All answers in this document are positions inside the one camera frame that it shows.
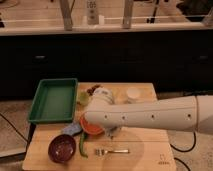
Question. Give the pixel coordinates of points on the green chili pepper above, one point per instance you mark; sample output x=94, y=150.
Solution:
x=81, y=144

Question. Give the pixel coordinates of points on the small metal cup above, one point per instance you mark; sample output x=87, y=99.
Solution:
x=111, y=132

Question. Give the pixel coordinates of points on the dark red grapes bunch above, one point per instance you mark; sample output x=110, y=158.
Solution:
x=91, y=90

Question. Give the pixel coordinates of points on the white cup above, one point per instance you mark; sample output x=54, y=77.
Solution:
x=133, y=94

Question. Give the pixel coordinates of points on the green plastic tray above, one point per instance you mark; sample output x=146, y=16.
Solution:
x=54, y=101

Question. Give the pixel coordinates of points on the white remote on counter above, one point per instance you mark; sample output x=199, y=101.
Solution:
x=92, y=12

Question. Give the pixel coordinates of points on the light green small cup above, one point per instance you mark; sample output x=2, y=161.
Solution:
x=83, y=98

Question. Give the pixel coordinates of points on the light blue cloth piece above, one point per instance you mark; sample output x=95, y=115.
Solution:
x=72, y=129

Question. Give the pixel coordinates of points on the orange bowl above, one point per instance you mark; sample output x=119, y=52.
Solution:
x=90, y=128

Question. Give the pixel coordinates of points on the purple bowl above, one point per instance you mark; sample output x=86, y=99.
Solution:
x=62, y=148

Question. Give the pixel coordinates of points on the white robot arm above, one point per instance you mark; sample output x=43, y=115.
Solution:
x=189, y=113

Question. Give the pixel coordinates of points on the silver fork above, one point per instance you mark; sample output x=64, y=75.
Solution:
x=101, y=152

